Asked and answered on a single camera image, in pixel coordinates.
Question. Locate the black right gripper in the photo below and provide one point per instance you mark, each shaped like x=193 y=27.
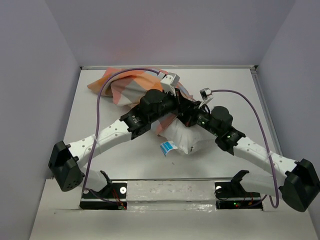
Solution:
x=188 y=117

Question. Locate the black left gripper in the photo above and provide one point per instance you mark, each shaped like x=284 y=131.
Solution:
x=178 y=100

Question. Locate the colourful checked pillowcase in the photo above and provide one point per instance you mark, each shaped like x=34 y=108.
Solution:
x=126 y=89

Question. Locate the white pillow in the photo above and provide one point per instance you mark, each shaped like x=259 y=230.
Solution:
x=188 y=140

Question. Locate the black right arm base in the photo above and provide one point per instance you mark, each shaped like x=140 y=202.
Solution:
x=230 y=195

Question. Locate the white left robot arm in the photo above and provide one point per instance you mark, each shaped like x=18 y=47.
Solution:
x=68 y=160

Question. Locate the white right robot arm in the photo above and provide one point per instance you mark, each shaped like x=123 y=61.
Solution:
x=297 y=182

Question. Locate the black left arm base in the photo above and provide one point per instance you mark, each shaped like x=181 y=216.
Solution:
x=113 y=196

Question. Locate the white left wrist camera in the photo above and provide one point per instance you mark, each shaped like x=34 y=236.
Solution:
x=169 y=83

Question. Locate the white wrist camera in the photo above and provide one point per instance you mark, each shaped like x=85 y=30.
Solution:
x=206 y=95
x=169 y=83

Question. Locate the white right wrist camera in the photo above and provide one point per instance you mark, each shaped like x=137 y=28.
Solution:
x=206 y=95

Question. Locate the aluminium table edge rail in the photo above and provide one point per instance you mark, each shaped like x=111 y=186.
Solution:
x=170 y=67

